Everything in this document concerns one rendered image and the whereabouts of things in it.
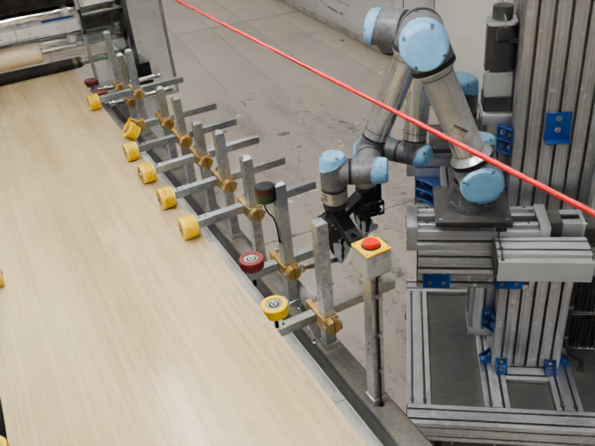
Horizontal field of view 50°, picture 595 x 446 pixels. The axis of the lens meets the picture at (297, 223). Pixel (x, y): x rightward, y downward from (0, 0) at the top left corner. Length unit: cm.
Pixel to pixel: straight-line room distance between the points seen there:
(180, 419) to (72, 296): 66
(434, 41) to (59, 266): 140
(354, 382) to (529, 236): 69
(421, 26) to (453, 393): 145
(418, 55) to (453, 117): 20
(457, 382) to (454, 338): 25
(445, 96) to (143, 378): 106
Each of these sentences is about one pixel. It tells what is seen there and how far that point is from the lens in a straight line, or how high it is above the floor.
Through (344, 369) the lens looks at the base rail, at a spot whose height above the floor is 70.
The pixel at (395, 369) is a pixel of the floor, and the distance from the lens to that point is 291.
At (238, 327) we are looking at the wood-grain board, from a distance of 181.
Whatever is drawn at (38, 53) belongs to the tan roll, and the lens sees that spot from 424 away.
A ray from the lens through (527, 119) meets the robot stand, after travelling 208.
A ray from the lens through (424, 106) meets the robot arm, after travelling 206.
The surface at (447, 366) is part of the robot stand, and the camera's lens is 264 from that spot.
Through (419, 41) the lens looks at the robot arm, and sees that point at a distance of 160.
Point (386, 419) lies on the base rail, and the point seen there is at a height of 70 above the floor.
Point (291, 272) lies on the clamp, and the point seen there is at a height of 86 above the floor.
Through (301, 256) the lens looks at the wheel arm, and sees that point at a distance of 213.
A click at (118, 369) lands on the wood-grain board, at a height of 90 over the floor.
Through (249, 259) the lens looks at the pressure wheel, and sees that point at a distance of 205.
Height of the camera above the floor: 207
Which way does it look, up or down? 32 degrees down
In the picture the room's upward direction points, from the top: 6 degrees counter-clockwise
